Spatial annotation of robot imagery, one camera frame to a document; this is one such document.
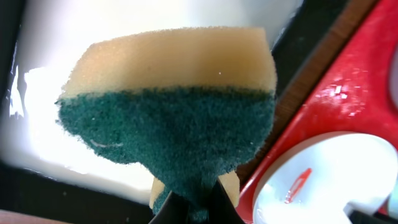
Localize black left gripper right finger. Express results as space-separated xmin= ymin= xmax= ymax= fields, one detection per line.
xmin=208 ymin=180 xmax=244 ymax=224

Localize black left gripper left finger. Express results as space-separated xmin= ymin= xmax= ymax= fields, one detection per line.
xmin=149 ymin=192 xmax=189 ymax=224

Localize yellow green scrubbing sponge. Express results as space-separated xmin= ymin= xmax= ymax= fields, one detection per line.
xmin=57 ymin=27 xmax=277 ymax=223

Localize red plastic serving tray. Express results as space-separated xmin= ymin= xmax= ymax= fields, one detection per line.
xmin=237 ymin=0 xmax=397 ymax=223

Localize light blue plate red stain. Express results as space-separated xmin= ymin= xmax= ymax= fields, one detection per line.
xmin=252 ymin=131 xmax=397 ymax=224

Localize dark metal soapy water pan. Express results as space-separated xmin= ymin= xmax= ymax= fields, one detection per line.
xmin=1 ymin=0 xmax=346 ymax=223

